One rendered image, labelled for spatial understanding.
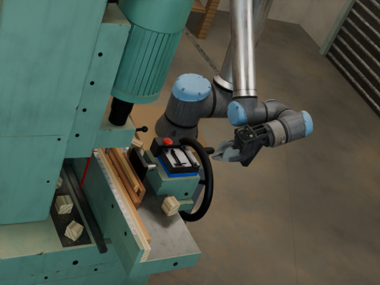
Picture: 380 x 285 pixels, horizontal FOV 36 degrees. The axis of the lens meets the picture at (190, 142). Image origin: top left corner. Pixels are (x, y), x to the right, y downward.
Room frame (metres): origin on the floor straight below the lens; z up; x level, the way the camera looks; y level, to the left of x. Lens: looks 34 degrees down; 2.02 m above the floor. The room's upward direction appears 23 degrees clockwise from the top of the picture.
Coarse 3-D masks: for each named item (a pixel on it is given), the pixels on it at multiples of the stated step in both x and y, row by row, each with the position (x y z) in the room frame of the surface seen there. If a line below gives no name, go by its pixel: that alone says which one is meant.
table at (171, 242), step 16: (80, 160) 1.37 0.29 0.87; (96, 192) 1.26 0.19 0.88; (144, 208) 1.25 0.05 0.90; (160, 208) 1.28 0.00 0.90; (112, 224) 1.16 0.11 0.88; (144, 224) 1.19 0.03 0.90; (160, 224) 1.21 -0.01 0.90; (176, 224) 1.24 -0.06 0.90; (112, 240) 1.14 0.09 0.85; (160, 240) 1.16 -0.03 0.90; (176, 240) 1.18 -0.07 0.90; (192, 240) 1.21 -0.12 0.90; (128, 256) 1.07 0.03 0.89; (160, 256) 1.10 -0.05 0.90; (176, 256) 1.13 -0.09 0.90; (192, 256) 1.16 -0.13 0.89; (128, 272) 1.05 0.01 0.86; (144, 272) 1.07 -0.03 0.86; (160, 272) 1.11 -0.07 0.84
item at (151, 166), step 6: (132, 150) 1.37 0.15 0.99; (138, 150) 1.37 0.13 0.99; (132, 156) 1.36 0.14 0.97; (138, 156) 1.34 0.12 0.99; (132, 162) 1.35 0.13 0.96; (138, 162) 1.33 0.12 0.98; (144, 162) 1.33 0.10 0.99; (138, 168) 1.32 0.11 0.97; (144, 168) 1.31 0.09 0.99; (150, 168) 1.36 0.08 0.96; (138, 174) 1.32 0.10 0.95; (144, 174) 1.31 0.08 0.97
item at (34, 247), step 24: (72, 192) 1.30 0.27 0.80; (48, 216) 1.17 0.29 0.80; (72, 216) 1.21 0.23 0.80; (0, 240) 1.02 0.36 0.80; (24, 240) 1.06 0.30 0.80; (48, 240) 1.09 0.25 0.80; (72, 240) 1.12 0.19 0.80; (0, 264) 0.97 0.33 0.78; (24, 264) 1.01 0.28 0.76; (48, 264) 1.06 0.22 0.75; (72, 264) 1.10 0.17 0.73; (96, 264) 1.16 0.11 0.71
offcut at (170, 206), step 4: (172, 196) 1.30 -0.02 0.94; (164, 200) 1.28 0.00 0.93; (168, 200) 1.28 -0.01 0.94; (172, 200) 1.29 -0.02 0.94; (176, 200) 1.29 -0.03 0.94; (164, 204) 1.28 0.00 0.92; (168, 204) 1.27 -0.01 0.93; (172, 204) 1.27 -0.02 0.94; (176, 204) 1.28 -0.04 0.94; (164, 208) 1.27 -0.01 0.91; (168, 208) 1.27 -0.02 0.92; (172, 208) 1.26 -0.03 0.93; (176, 208) 1.28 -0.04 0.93; (168, 212) 1.26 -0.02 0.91; (172, 212) 1.27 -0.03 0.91; (176, 212) 1.28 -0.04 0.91
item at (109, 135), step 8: (104, 120) 1.33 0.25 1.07; (128, 120) 1.38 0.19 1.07; (104, 128) 1.30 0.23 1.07; (112, 128) 1.31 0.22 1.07; (120, 128) 1.33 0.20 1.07; (128, 128) 1.35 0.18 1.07; (104, 136) 1.30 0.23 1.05; (112, 136) 1.31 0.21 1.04; (120, 136) 1.33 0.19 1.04; (128, 136) 1.35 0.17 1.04; (96, 144) 1.29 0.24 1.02; (104, 144) 1.30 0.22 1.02; (112, 144) 1.32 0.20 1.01; (120, 144) 1.34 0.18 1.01; (128, 144) 1.35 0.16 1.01
